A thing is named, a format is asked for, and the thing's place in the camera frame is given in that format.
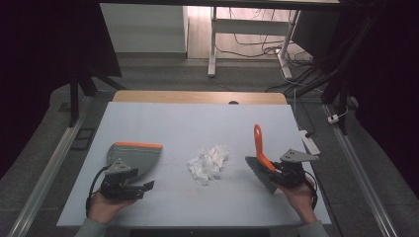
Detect white cabinet panel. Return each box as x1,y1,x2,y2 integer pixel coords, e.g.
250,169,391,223
100,3,189,53

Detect white foam board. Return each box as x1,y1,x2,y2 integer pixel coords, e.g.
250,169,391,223
56,101,332,229

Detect tangle of black floor cables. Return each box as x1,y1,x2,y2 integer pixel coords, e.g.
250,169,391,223
215,8,317,95

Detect person's left hand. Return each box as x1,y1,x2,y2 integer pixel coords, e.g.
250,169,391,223
88,191,137,225

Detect pile of white paper scraps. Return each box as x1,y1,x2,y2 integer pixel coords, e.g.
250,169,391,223
187,144,230,187

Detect person's right hand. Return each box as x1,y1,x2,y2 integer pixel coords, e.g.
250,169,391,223
278,181,318,225

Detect black power strip cable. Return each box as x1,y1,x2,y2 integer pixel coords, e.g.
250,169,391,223
293,95,316,138

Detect black rectangular floor frame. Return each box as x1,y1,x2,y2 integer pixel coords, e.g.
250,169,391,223
70,127,97,152

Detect white power strip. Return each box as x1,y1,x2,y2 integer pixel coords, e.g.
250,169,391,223
298,129,321,156

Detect black metal stand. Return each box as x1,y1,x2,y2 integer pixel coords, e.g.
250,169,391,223
290,13,383,136
68,63,126,128

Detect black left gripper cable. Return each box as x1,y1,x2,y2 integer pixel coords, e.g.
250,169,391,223
85,165,111,216

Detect white desk frame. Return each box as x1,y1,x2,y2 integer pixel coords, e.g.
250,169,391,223
207,6,301,80

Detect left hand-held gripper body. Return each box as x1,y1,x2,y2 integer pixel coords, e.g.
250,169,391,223
100,160,144,200

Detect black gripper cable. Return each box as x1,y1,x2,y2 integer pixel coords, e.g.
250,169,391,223
304,176,319,210
85,165,111,216

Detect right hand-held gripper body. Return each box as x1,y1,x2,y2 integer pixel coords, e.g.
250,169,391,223
280,148,320,190

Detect aluminium rail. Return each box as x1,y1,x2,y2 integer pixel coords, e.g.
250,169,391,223
323,104,399,237
8,113,87,237

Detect wooden table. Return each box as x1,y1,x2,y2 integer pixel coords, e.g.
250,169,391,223
113,90,288,106

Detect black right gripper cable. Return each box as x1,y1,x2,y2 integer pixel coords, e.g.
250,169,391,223
304,176,319,210

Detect grey brush with orange handle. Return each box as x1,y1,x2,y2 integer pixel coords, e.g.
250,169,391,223
244,123,280,196

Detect grey dustpan with orange edge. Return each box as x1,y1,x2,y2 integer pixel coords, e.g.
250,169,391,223
107,141,164,182

